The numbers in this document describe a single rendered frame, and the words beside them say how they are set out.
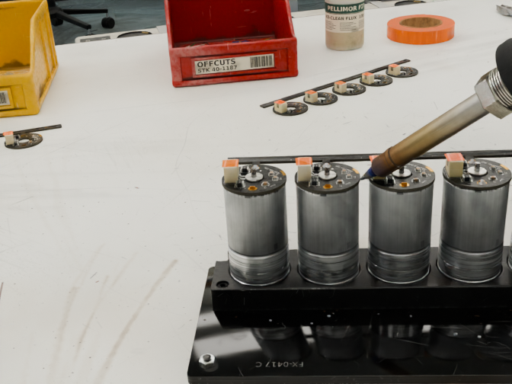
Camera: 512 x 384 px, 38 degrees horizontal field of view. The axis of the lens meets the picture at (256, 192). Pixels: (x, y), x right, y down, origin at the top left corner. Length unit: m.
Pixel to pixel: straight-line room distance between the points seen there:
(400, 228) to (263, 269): 0.06
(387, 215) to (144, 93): 0.33
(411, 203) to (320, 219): 0.03
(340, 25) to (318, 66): 0.05
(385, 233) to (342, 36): 0.38
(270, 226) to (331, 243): 0.02
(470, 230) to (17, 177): 0.28
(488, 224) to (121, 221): 0.19
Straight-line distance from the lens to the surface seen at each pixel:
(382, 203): 0.28
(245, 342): 0.28
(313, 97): 0.53
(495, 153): 0.31
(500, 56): 0.24
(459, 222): 0.29
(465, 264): 0.30
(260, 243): 0.29
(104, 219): 0.40
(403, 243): 0.29
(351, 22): 0.65
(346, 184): 0.28
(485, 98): 0.24
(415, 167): 0.29
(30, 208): 0.43
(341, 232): 0.29
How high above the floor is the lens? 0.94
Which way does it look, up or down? 27 degrees down
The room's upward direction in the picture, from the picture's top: 4 degrees counter-clockwise
